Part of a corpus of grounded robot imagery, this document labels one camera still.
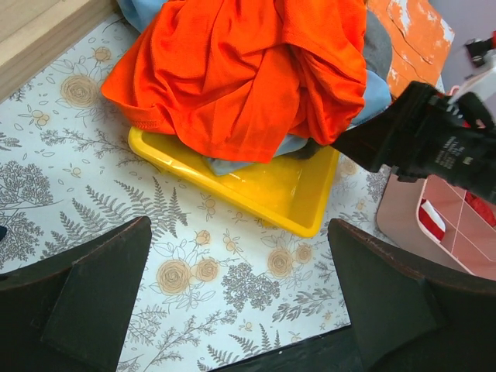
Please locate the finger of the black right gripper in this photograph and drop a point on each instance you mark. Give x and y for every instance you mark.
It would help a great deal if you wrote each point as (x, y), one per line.
(360, 135)

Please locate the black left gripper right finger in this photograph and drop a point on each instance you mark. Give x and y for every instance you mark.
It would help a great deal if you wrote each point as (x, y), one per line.
(408, 313)

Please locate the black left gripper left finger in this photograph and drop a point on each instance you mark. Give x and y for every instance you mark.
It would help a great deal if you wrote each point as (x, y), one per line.
(71, 311)

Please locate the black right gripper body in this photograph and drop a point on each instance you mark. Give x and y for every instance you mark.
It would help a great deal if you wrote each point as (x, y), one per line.
(421, 134)

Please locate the orange mesh shorts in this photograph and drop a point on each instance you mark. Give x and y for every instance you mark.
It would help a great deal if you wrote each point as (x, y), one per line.
(231, 79)

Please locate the red white cloth in organizer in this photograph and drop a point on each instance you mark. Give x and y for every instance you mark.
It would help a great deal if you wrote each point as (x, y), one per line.
(431, 222)

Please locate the yellow plastic tray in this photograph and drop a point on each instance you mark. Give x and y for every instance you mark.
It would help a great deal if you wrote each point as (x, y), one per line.
(286, 193)

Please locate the grey garment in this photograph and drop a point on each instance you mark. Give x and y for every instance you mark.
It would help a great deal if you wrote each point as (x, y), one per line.
(378, 47)

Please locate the pink compartment organizer box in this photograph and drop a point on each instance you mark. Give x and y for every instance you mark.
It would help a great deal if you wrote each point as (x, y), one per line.
(464, 248)

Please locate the orange worn folded cloth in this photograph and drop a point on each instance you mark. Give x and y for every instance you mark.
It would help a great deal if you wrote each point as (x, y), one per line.
(421, 40)

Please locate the navy blue garment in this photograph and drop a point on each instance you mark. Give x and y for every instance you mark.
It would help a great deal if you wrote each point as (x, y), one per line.
(3, 232)

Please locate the wooden clothes rack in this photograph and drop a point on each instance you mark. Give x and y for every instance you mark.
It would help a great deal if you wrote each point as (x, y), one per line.
(34, 33)

